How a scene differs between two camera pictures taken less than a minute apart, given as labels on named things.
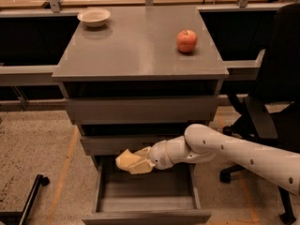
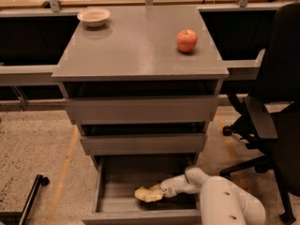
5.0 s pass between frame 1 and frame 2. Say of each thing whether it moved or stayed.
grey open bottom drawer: stayed
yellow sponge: moved
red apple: stayed
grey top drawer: stayed
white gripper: moved
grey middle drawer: stayed
